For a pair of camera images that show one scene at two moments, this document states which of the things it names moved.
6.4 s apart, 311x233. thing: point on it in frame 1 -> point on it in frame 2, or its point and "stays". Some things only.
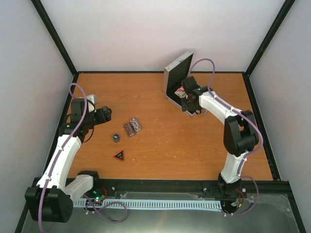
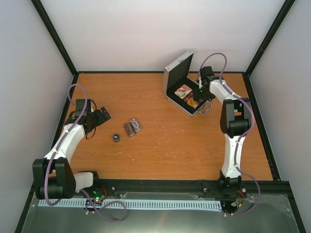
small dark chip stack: [116, 138] stays
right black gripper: [185, 108] -> [196, 96]
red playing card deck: [180, 92] stays
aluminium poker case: [174, 75] stays
